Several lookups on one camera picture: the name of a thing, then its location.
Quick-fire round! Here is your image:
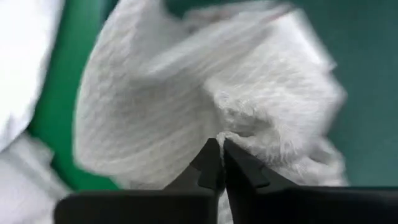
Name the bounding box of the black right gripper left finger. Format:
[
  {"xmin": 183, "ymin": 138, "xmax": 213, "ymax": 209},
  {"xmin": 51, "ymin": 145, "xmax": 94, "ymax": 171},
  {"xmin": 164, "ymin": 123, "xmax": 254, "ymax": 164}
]
[{"xmin": 163, "ymin": 138, "xmax": 225, "ymax": 192}]

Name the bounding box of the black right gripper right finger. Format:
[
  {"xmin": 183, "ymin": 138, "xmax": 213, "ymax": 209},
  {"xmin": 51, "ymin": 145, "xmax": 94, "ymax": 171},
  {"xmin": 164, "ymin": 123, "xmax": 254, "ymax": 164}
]
[{"xmin": 223, "ymin": 138, "xmax": 301, "ymax": 191}]

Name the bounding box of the plain white towel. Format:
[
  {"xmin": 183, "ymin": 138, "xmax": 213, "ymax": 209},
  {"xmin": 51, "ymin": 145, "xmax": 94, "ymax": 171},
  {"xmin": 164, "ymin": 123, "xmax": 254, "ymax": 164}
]
[{"xmin": 73, "ymin": 0, "xmax": 348, "ymax": 224}]

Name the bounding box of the white towel with red checks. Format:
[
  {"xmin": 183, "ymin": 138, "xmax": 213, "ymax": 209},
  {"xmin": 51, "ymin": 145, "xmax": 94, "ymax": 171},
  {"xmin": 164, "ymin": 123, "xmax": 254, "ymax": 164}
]
[{"xmin": 0, "ymin": 0, "xmax": 68, "ymax": 224}]

